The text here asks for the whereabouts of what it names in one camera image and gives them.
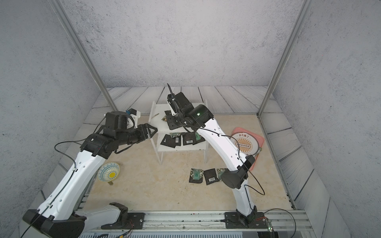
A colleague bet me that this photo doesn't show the aluminium frame post right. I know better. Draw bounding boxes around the aluminium frame post right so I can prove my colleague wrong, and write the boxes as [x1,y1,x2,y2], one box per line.
[257,0,314,119]

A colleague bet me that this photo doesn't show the black tea bag left lower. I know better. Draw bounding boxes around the black tea bag left lower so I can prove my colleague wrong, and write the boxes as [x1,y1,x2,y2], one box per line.
[160,134,181,148]

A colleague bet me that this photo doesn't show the round printed plate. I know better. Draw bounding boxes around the round printed plate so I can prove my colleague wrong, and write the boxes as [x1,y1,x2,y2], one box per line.
[231,132,264,155]

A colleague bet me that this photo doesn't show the black tea bag barcode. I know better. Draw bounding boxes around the black tea bag barcode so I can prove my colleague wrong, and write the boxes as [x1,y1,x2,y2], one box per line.
[203,169,220,185]

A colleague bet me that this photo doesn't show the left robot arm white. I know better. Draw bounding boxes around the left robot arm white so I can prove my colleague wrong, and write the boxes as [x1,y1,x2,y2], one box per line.
[22,111,157,238]

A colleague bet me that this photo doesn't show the aluminium frame post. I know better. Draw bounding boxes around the aluminium frame post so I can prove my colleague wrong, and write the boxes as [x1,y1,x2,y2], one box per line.
[48,0,118,111]
[257,0,314,119]

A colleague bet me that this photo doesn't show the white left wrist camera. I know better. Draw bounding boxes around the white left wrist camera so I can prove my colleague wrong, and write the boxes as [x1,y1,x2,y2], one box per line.
[126,108,141,129]

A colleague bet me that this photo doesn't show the yellow patterned bowl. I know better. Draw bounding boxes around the yellow patterned bowl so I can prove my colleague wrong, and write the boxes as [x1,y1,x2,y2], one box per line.
[97,162,120,185]

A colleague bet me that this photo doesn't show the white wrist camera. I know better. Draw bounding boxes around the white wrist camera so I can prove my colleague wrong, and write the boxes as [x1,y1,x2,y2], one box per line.
[126,108,141,129]
[167,93,179,116]

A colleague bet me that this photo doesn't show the black tea bag text back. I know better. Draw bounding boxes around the black tea bag text back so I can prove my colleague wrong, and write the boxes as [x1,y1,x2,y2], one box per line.
[182,132,196,146]

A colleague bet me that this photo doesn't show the jasmine tea bag floral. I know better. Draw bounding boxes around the jasmine tea bag floral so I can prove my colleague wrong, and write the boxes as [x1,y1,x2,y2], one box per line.
[189,168,203,184]

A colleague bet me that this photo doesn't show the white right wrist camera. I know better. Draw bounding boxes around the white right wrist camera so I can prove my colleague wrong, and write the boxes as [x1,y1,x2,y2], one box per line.
[167,93,179,116]

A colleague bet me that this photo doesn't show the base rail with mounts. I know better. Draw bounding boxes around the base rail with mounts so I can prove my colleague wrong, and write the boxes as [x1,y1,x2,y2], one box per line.
[81,209,316,238]

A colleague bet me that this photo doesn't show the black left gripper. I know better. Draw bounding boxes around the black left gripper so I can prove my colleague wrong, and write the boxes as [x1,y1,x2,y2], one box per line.
[116,122,159,147]

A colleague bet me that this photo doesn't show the floral tea bag green label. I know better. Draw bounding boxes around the floral tea bag green label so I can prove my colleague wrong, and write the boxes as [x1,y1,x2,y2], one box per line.
[216,168,227,181]

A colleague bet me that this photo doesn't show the green label tea bag pile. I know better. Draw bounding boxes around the green label tea bag pile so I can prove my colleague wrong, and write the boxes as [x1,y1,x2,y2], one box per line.
[162,111,183,131]

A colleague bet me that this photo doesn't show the black tea bag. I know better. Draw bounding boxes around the black tea bag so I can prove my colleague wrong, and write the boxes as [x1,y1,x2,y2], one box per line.
[160,134,181,148]
[193,132,205,145]

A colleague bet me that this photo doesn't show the black tea bag right lower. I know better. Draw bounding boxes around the black tea bag right lower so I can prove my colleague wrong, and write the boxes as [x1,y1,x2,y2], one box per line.
[193,132,205,145]

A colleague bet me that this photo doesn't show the white two-tier shelf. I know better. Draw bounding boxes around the white two-tier shelf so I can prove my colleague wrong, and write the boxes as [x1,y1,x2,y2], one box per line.
[148,101,209,165]

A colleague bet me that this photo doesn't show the aluminium frame post left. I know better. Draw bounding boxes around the aluminium frame post left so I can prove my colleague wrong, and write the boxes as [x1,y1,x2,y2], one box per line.
[48,0,118,111]

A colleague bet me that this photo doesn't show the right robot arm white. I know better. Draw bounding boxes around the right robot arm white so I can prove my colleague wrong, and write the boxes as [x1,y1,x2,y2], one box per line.
[167,92,257,226]

